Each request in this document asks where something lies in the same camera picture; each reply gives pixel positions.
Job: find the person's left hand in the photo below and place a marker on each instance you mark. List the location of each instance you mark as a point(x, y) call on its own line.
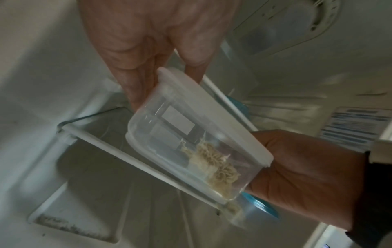
point(131, 29)

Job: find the person's right hand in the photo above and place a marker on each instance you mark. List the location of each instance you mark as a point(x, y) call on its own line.
point(309, 174)

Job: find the clear plastic container white lid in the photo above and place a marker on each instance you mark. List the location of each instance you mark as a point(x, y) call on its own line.
point(171, 121)

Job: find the blue lid plastic container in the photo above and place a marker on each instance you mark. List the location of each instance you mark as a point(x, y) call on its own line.
point(260, 210)
point(237, 106)

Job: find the white printed fridge sticker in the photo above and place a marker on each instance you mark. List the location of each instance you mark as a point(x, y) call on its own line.
point(352, 126)

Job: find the dry noodle pieces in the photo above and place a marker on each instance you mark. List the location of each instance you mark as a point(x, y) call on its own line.
point(214, 164)

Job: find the glass fridge shelf white trim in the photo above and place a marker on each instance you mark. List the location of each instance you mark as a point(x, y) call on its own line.
point(101, 145)

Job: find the white fridge vent cover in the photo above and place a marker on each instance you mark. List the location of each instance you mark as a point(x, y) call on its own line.
point(291, 21)

